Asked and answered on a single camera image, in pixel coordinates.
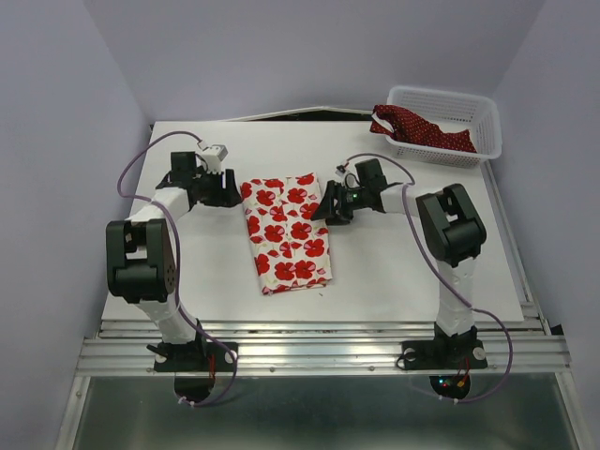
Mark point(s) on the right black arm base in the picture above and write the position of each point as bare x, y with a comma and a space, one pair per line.
450, 367

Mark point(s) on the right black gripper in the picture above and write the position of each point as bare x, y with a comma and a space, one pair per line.
326, 210

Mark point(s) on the white plastic basket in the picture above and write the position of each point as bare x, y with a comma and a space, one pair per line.
451, 112

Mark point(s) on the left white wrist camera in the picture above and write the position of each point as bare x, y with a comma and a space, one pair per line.
212, 156

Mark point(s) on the aluminium rail frame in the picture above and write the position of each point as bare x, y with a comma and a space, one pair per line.
332, 383

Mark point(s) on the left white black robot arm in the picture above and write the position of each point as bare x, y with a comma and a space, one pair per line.
143, 268

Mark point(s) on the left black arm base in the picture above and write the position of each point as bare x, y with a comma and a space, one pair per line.
203, 371

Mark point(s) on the white red poppy skirt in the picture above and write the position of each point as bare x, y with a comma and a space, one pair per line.
290, 250

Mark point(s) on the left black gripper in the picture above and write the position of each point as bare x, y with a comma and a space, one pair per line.
229, 197

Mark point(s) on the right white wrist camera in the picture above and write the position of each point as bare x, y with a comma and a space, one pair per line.
347, 177

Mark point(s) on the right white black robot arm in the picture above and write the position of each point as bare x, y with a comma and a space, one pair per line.
449, 234

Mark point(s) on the dark red dotted skirt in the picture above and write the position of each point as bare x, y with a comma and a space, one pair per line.
405, 126

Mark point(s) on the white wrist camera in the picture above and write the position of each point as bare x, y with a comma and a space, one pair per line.
347, 177
212, 156

